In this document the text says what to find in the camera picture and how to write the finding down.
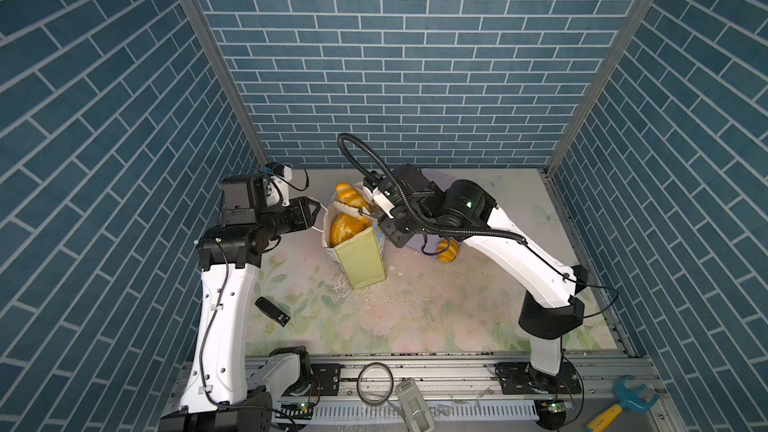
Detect grey handheld device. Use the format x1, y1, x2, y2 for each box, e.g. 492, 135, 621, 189
395, 379, 435, 432

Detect paper bag with floral sides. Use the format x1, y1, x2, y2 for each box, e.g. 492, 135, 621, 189
322, 183, 386, 289

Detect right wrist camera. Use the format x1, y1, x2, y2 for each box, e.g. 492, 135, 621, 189
363, 171, 396, 219

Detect sesame oval bread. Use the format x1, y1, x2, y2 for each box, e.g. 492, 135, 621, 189
328, 213, 370, 248

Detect blue yellow toy wrench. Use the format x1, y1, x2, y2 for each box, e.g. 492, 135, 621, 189
585, 375, 659, 432

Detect striped round roll near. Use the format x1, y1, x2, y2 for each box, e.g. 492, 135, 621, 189
436, 239, 460, 263

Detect white metal tongs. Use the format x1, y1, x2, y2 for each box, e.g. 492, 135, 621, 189
335, 182, 381, 222

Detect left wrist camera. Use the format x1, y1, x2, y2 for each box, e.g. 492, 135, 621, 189
263, 162, 293, 207

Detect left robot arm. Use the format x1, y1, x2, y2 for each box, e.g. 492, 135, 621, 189
159, 163, 321, 431

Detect black clip on mat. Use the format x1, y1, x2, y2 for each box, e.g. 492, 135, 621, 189
255, 297, 291, 327

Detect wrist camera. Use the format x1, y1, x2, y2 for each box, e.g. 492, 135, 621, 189
363, 171, 396, 219
263, 162, 293, 207

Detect lilac plastic tray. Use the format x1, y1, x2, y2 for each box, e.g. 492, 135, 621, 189
406, 169, 457, 261

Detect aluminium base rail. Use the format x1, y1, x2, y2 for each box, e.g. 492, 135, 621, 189
158, 353, 673, 432

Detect striped croissant roll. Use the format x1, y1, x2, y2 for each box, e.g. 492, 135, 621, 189
335, 183, 368, 209

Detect grey cable loop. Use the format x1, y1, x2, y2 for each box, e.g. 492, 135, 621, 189
356, 362, 396, 407

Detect floral table mat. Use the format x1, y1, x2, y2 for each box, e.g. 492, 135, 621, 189
246, 169, 619, 356

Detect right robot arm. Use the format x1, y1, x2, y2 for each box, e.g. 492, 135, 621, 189
366, 165, 586, 393

